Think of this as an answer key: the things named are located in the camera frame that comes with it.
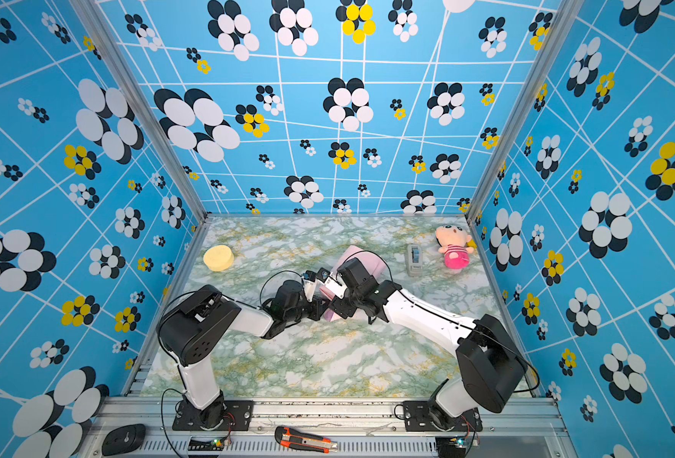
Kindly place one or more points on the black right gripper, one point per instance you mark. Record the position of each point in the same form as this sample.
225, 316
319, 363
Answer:
344, 309

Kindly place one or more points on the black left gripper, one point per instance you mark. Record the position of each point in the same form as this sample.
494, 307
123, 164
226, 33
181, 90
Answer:
316, 306

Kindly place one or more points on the purple wrapping paper sheet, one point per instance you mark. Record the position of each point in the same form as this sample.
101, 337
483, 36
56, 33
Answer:
371, 262

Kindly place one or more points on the small grey white device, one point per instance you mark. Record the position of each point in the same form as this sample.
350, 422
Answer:
414, 260

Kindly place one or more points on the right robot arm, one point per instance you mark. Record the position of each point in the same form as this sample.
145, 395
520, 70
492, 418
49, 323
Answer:
491, 366

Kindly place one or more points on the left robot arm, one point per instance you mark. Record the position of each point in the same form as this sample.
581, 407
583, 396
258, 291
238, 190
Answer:
191, 330

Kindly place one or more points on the yellow round sponge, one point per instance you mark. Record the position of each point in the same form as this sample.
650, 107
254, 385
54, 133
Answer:
219, 258

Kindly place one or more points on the pink plush doll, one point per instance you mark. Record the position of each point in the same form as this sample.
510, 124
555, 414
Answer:
456, 245

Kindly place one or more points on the orange black utility knife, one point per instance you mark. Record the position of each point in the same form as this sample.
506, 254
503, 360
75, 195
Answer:
288, 437

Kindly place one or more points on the left small circuit board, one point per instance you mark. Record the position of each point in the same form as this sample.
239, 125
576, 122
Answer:
206, 445

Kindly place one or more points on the small circuit board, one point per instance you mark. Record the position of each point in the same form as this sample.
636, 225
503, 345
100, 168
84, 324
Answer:
452, 446
206, 445

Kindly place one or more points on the right small circuit board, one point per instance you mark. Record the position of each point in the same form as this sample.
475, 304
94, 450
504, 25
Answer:
452, 446

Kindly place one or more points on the black computer mouse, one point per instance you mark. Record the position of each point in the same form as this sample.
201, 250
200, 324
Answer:
124, 440

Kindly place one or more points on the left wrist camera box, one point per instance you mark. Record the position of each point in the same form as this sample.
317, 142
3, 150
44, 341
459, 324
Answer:
313, 281

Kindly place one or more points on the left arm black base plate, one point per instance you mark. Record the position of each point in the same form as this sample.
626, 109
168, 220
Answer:
240, 413

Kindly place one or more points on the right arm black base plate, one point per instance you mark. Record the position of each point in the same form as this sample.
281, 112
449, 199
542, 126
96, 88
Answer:
418, 418

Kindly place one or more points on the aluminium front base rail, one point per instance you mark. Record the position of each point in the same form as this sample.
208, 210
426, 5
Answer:
362, 427

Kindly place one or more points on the aluminium frame post right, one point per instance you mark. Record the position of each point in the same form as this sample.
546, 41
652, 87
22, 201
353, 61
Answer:
563, 22

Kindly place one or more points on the aluminium frame post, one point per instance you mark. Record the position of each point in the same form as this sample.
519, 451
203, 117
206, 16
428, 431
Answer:
121, 71
563, 22

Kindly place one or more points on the aluminium frame post left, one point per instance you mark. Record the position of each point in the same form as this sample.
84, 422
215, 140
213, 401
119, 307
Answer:
121, 71

